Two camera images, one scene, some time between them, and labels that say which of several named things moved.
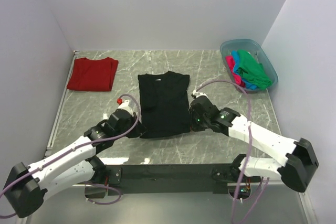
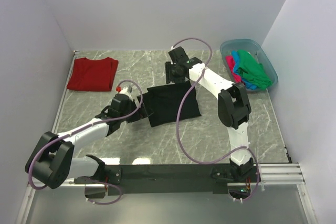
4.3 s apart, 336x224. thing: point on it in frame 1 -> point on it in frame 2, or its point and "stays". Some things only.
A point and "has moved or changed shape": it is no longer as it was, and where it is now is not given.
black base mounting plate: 171,178 stays
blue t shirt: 248,84 stays
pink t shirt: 231,63 stays
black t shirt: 164,104 has moved or changed shape
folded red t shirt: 94,75 stays
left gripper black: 140,129 -> 144,112
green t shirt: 252,71 stays
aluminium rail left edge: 49,145 stays
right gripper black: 195,127 -> 169,78
